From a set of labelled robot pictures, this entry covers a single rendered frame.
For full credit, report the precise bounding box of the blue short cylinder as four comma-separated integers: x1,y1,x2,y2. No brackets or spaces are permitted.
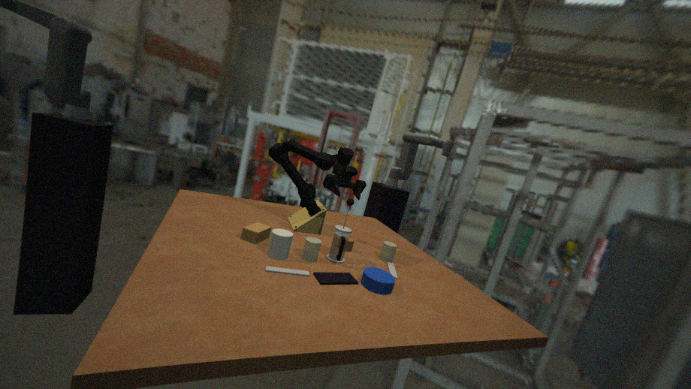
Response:
361,267,395,295

